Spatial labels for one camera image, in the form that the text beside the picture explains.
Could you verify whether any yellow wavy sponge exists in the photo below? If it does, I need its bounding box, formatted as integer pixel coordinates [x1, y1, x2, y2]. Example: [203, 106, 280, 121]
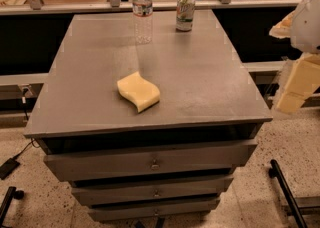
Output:
[117, 72, 160, 112]

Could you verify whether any black base leg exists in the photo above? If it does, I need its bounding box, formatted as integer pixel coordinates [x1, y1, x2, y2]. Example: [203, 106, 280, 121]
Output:
[0, 186, 24, 228]
[268, 159, 307, 228]

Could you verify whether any grey drawer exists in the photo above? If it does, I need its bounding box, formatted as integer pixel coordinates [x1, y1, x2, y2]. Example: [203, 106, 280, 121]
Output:
[44, 139, 257, 181]
[88, 196, 220, 222]
[72, 175, 233, 206]

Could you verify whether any green white soda can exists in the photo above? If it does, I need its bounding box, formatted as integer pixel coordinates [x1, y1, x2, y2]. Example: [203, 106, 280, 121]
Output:
[176, 0, 195, 31]

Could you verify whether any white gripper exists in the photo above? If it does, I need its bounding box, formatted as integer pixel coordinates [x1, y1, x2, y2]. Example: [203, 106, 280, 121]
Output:
[269, 0, 320, 114]

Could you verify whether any bottom grey drawer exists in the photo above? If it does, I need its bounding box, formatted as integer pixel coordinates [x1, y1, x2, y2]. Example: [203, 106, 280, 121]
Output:
[88, 196, 220, 222]

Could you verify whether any grey drawer cabinet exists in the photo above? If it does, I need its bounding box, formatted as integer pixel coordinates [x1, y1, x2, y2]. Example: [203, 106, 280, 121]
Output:
[25, 10, 271, 222]

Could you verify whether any clear plastic water bottle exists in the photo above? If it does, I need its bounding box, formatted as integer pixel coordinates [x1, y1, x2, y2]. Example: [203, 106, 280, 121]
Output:
[132, 0, 153, 44]

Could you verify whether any black left base leg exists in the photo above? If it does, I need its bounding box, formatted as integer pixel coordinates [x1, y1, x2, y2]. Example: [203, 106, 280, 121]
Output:
[0, 186, 24, 228]

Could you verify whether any middle grey drawer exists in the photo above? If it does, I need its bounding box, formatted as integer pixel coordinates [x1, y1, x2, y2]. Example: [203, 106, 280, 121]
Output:
[72, 175, 233, 206]

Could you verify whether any black power adapter with cable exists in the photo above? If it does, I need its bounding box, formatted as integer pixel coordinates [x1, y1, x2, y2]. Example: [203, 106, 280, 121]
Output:
[0, 139, 36, 180]

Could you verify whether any top grey drawer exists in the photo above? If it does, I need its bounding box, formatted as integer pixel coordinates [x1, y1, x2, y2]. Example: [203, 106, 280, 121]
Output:
[44, 139, 257, 181]

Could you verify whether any black right base leg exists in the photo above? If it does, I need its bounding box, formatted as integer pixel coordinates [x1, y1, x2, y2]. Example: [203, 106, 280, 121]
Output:
[268, 159, 307, 228]

